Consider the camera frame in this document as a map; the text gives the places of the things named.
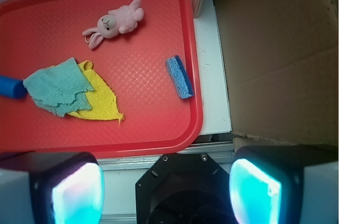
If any yellow cloth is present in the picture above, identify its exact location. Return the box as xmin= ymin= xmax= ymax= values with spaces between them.
xmin=68 ymin=60 xmax=125 ymax=123

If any pink plush bunny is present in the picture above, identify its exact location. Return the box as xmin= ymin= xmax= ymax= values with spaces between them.
xmin=82 ymin=0 xmax=145 ymax=50

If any teal cloth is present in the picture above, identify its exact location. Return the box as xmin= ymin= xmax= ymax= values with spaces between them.
xmin=23 ymin=58 xmax=94 ymax=118

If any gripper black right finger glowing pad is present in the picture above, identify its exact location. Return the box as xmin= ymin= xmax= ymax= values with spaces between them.
xmin=229 ymin=145 xmax=338 ymax=223

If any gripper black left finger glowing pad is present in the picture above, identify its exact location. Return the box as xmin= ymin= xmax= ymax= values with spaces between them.
xmin=1 ymin=151 xmax=104 ymax=223

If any blue bottle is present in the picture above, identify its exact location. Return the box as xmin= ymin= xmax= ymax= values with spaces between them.
xmin=0 ymin=75 xmax=27 ymax=99

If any red plastic tray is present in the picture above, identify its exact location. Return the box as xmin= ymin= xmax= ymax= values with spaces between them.
xmin=1 ymin=0 xmax=203 ymax=158

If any blue sponge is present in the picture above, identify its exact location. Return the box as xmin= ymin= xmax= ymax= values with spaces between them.
xmin=165 ymin=55 xmax=195 ymax=99

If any brown cardboard box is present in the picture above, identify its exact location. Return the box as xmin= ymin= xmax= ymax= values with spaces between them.
xmin=213 ymin=0 xmax=338 ymax=145

